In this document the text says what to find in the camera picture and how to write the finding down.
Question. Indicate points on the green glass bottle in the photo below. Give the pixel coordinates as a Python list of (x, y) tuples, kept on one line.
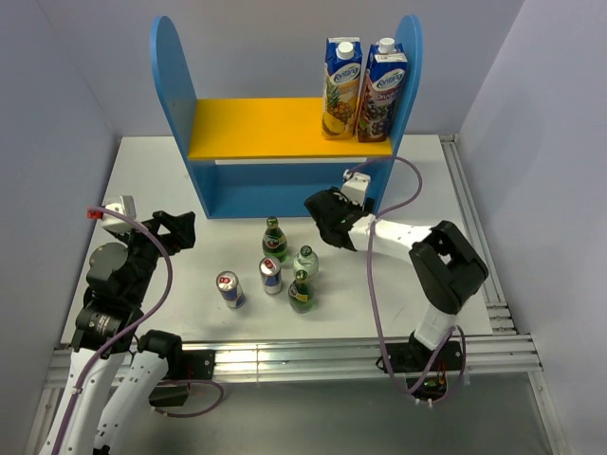
[(300, 293), (274, 242)]

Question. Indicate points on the energy drink can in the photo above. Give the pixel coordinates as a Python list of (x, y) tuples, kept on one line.
[(271, 275), (230, 289)]

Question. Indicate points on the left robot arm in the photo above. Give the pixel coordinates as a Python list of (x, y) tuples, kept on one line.
[(117, 281)]

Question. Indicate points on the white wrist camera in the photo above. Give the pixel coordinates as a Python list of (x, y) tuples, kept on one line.
[(355, 186), (118, 215)]

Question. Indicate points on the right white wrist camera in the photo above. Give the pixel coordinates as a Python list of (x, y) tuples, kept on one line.
[(355, 186)]

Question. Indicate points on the aluminium rail frame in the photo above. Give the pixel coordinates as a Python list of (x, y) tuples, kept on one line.
[(259, 353)]

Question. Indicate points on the berry juice carton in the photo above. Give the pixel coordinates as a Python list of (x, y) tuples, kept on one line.
[(383, 76)]

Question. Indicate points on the clear glass bottle centre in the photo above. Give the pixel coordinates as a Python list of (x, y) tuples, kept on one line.
[(307, 259)]

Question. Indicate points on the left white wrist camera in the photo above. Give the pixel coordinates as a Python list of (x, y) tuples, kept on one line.
[(118, 215)]

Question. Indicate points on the green glass bottle front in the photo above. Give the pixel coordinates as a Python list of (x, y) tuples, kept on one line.
[(300, 293)]

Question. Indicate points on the green glass bottle rear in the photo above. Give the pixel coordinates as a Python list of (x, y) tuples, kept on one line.
[(274, 242)]

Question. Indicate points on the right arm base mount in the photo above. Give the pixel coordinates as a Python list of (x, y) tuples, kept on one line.
[(412, 357)]

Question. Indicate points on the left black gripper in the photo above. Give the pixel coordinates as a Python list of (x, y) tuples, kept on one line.
[(180, 227)]

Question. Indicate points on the pineapple juice carton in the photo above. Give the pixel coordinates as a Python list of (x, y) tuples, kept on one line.
[(341, 71)]

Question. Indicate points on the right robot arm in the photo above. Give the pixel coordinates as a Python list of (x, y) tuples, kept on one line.
[(448, 268)]

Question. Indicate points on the blue and yellow shelf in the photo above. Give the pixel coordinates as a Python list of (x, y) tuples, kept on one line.
[(252, 158)]

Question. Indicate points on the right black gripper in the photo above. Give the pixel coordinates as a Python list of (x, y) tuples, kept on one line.
[(369, 206)]

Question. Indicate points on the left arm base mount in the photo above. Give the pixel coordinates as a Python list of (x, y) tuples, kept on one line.
[(192, 365)]

